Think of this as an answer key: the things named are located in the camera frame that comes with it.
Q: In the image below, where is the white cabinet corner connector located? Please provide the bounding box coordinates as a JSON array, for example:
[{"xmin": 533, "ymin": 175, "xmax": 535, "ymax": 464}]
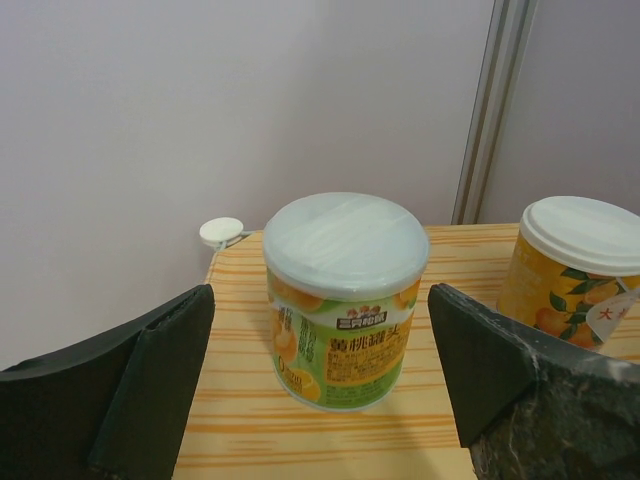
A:
[{"xmin": 199, "ymin": 217, "xmax": 244, "ymax": 248}]

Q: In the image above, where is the aluminium frame rail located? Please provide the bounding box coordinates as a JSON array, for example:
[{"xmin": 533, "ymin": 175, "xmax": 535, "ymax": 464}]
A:
[{"xmin": 451, "ymin": 0, "xmax": 538, "ymax": 225}]

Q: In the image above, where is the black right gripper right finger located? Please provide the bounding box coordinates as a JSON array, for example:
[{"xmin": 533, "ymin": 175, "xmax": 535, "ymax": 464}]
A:
[{"xmin": 427, "ymin": 284, "xmax": 639, "ymax": 479}]

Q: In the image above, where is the wooden cube cabinet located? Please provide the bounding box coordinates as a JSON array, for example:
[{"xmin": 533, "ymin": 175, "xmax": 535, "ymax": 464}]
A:
[{"xmin": 172, "ymin": 222, "xmax": 521, "ymax": 480}]

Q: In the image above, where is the yellow jar white lid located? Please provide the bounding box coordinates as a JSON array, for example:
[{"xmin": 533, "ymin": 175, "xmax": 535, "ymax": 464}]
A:
[{"xmin": 496, "ymin": 196, "xmax": 639, "ymax": 350}]

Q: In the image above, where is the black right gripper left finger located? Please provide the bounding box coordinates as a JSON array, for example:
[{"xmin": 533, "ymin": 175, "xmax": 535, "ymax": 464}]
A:
[{"xmin": 1, "ymin": 285, "xmax": 215, "ymax": 479}]

